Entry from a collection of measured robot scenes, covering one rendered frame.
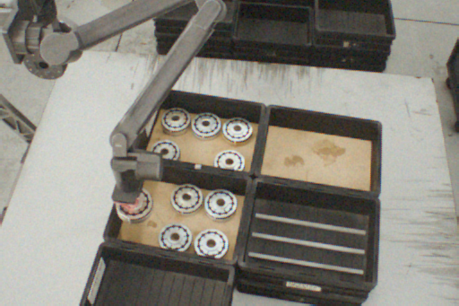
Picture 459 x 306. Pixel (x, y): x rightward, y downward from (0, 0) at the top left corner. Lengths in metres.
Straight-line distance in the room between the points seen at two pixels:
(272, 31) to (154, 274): 1.66
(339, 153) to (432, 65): 1.74
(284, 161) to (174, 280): 0.55
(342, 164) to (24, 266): 1.12
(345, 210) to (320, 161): 0.21
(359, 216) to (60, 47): 1.05
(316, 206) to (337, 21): 1.35
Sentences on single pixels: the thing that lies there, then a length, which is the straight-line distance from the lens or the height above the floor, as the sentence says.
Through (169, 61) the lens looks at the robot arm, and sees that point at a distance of 1.27.
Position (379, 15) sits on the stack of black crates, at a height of 0.49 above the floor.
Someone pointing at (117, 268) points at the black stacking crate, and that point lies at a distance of 1.67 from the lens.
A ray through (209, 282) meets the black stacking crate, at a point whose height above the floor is 0.83.
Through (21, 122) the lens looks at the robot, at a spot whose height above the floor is 0.60.
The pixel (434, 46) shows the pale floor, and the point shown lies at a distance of 3.65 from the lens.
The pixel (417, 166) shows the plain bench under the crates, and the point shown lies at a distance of 2.10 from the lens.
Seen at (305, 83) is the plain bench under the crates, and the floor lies 0.70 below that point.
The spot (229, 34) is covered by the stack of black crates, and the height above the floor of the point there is 0.51.
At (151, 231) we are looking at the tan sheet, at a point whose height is 0.83.
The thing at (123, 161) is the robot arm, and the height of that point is 1.26.
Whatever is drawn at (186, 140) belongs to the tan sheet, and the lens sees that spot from 1.88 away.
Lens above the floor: 2.35
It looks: 53 degrees down
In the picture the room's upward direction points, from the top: 1 degrees clockwise
